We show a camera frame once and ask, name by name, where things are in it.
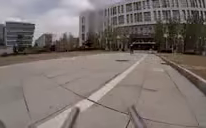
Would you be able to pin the stone kerb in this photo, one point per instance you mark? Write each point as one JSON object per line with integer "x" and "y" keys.
{"x": 191, "y": 76}

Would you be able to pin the row of trees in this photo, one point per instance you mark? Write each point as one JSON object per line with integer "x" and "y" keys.
{"x": 187, "y": 36}

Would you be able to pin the manhole cover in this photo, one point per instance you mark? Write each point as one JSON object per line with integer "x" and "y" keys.
{"x": 121, "y": 60}

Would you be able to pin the bare earth strip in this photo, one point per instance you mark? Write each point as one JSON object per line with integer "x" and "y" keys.
{"x": 197, "y": 63}

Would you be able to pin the curved white multi-storey building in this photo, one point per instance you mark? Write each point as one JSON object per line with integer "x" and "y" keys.
{"x": 147, "y": 20}

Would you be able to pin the grey glass-fronted building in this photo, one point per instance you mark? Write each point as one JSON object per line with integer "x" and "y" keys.
{"x": 19, "y": 33}

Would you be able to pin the distant buildings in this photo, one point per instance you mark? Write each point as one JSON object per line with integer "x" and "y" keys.
{"x": 57, "y": 40}

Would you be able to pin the paved stone plaza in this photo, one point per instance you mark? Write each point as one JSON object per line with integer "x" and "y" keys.
{"x": 51, "y": 83}

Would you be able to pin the robot's own part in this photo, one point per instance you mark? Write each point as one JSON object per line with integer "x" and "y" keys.
{"x": 71, "y": 118}
{"x": 137, "y": 117}

